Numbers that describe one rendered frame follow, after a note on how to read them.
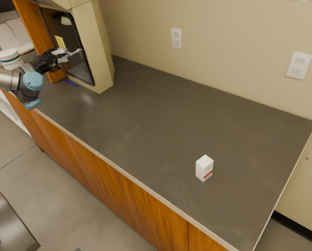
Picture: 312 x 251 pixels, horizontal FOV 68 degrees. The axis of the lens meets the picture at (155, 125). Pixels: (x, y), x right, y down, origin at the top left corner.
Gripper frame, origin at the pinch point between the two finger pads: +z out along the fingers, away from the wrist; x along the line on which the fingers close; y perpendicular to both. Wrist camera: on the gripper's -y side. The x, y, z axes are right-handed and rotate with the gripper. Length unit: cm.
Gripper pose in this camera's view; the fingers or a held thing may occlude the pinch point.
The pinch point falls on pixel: (65, 52)
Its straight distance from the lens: 135.8
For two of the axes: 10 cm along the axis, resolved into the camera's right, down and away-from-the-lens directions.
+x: -1.0, -7.3, -6.7
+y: 7.6, 3.8, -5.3
